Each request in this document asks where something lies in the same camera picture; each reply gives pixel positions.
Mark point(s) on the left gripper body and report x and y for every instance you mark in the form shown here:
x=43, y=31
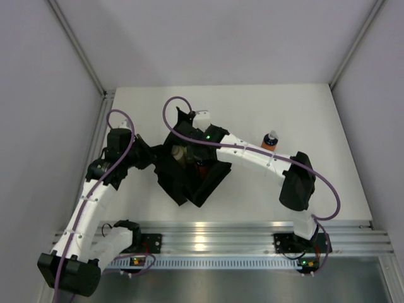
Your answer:
x=139, y=156

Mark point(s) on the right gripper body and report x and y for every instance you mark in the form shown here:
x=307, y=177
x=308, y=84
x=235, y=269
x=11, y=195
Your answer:
x=192, y=156

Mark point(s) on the orange pump bottle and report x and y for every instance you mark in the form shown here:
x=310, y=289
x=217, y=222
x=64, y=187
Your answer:
x=202, y=168
x=270, y=141

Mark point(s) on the black canvas bag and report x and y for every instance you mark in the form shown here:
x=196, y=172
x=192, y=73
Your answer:
x=184, y=185

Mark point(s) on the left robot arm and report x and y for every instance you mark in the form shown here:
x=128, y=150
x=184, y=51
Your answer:
x=75, y=264

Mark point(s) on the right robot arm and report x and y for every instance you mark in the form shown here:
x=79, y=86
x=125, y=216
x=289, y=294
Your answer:
x=294, y=174

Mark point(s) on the beige white-capped bottle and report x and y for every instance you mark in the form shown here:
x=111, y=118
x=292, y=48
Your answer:
x=178, y=154

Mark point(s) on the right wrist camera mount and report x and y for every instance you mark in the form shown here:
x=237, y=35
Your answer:
x=201, y=120

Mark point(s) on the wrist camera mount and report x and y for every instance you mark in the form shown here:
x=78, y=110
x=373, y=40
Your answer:
x=201, y=120
x=125, y=125

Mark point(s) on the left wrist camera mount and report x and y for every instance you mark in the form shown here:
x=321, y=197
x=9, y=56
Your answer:
x=125, y=125

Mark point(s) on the slotted cable duct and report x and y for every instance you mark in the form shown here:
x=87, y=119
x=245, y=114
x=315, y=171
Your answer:
x=204, y=263

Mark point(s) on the left frame post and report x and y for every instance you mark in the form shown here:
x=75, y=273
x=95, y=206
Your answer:
x=75, y=44

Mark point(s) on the frame post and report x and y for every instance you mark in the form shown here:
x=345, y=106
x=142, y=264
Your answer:
x=353, y=47
x=75, y=44

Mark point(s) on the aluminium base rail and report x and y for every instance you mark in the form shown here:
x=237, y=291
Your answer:
x=355, y=238

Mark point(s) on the right frame post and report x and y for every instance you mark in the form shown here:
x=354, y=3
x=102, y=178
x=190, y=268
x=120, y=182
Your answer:
x=353, y=47

